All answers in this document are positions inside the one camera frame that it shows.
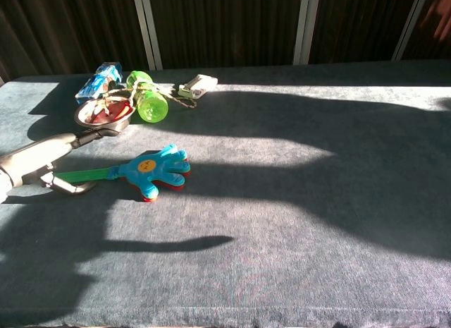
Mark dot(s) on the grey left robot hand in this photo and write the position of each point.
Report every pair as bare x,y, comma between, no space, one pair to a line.
35,158

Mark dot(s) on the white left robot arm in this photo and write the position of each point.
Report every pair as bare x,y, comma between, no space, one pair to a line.
4,190

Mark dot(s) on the bystander bare hand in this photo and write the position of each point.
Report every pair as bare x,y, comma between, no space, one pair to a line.
444,21

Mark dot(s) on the red object inside bowl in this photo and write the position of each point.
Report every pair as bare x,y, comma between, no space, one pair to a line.
102,116

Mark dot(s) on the blue printed packet box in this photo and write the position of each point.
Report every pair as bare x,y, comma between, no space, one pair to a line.
94,85

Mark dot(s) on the stainless steel bowl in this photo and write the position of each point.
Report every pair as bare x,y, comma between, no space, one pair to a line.
124,122

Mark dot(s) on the green plastic bottle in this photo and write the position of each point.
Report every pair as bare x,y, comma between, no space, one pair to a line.
151,107

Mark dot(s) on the small white plastic device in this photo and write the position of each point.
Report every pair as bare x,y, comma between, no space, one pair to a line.
197,84

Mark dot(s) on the dark brown curtain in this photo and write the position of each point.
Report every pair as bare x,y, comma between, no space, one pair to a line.
229,24

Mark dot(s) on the white frame post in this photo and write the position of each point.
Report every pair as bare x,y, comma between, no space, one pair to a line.
410,24
148,28
306,24

